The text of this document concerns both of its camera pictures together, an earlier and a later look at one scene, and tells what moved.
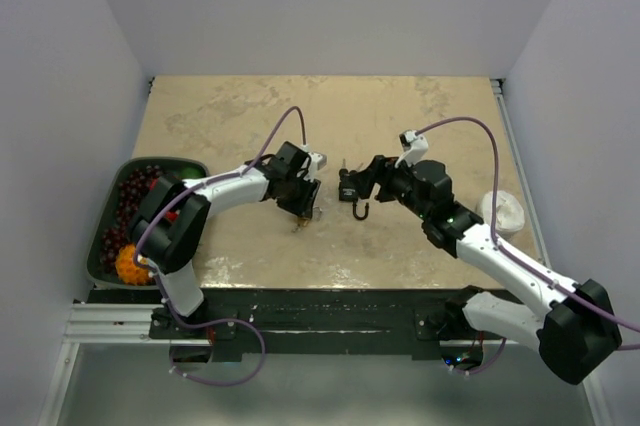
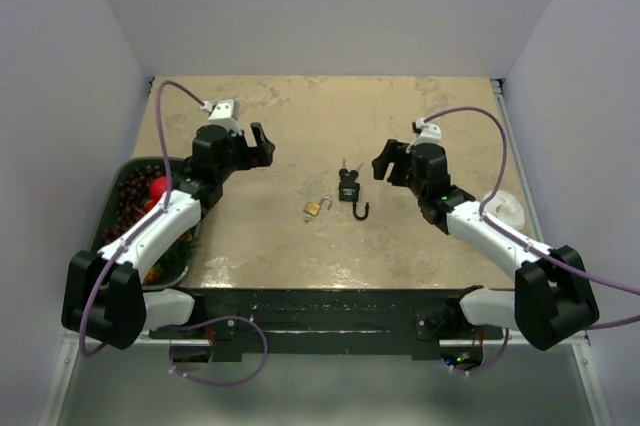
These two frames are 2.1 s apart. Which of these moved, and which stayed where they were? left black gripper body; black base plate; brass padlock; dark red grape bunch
Moved: brass padlock; left black gripper body
Stayed: dark red grape bunch; black base plate
